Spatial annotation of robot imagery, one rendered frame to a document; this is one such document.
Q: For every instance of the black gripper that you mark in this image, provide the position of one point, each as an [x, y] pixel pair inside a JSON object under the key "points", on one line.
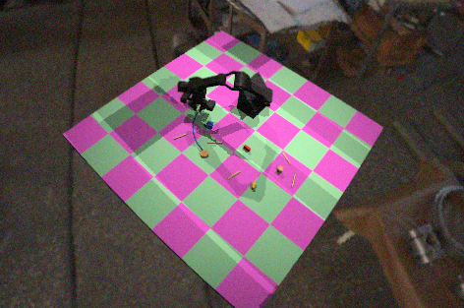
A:
{"points": [[194, 100]]}

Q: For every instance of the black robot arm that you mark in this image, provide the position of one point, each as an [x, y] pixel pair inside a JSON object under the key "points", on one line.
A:
{"points": [[242, 82]]}

